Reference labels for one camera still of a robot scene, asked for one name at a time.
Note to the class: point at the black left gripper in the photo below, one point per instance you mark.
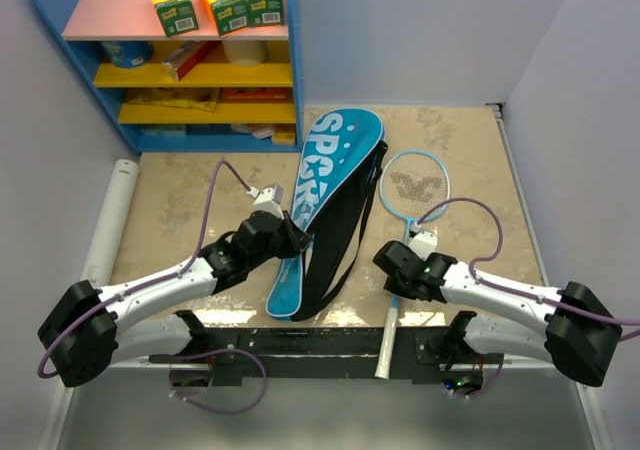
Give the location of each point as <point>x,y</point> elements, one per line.
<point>297,239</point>

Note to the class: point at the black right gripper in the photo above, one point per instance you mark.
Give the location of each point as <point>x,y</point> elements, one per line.
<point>394,287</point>

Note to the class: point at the blue sport racket bag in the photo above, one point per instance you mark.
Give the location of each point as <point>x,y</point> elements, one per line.
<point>335,186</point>

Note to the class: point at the blue badminton racket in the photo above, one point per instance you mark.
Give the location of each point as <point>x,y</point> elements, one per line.
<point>413,181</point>

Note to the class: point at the white shuttlecock tube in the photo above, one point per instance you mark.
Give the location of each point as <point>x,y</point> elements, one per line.
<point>106,239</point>

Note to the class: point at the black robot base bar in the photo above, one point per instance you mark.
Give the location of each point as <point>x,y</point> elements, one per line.
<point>339,353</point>

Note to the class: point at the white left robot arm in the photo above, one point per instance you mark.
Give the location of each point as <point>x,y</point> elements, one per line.
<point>80,334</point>

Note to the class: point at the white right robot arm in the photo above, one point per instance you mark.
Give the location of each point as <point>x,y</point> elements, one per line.
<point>567,327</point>

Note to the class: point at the silver orange snack pack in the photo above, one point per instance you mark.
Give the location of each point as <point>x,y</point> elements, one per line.
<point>182,60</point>

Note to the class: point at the yellow white small packs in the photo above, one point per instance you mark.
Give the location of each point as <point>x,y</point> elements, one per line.
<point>279,134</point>

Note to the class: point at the red flat box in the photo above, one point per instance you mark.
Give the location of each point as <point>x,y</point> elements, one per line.
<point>250,94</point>

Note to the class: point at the yellow snack bags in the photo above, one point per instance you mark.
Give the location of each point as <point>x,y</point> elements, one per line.
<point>186,98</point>

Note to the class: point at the blue green bottom boxes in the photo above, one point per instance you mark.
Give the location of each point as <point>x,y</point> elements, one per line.
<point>161,130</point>

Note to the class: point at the blue shelf unit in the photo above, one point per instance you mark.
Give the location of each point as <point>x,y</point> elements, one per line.
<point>187,75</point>

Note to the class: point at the orange green box middle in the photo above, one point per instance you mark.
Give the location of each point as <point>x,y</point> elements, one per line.
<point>228,16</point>

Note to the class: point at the blue round can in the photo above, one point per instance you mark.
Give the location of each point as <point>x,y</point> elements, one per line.
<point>128,54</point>

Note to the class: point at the orange green box left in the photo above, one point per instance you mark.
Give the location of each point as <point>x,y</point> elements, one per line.
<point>176,17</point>

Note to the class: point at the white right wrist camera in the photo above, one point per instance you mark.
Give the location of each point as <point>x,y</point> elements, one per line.
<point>421,241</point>

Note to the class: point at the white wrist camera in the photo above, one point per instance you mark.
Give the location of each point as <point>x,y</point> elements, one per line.
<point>268,199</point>
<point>421,241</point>

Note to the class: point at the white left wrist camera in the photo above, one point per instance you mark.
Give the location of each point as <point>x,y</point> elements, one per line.
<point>268,199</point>

